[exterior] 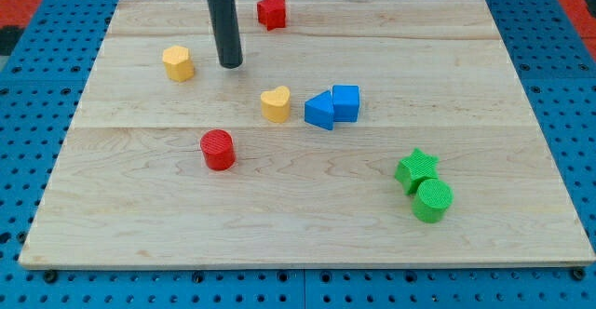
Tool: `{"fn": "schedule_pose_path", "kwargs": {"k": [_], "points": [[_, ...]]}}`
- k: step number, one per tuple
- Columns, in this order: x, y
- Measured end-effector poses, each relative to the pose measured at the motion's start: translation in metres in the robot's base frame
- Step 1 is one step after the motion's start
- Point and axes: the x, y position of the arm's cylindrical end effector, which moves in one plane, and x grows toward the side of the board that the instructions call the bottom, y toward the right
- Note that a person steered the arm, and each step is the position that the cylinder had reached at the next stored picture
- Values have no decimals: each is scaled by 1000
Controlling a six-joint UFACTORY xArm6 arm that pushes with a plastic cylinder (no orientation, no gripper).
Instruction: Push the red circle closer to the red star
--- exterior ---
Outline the green star block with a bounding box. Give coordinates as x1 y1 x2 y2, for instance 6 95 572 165
394 148 439 195

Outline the red star block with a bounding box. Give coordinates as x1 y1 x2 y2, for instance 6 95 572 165
257 0 286 31

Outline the blue triangle block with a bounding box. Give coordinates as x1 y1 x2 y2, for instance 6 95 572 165
304 90 334 130

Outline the yellow heart block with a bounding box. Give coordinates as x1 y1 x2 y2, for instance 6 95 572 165
260 86 291 123

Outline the blue cube block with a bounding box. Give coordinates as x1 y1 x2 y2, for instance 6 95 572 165
332 85 360 122

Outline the red cylinder block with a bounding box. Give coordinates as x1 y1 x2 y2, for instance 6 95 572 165
200 129 236 170

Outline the wooden board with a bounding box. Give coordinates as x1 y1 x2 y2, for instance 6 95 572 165
20 0 595 271

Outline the green cylinder block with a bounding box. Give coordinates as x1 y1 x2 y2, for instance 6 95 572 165
412 179 454 223

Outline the yellow hexagon block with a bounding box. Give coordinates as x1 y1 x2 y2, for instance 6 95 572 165
162 46 195 82

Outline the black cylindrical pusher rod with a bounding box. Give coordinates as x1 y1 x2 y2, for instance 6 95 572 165
208 0 243 69

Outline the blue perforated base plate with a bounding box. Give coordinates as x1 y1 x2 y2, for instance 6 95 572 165
1 0 595 308

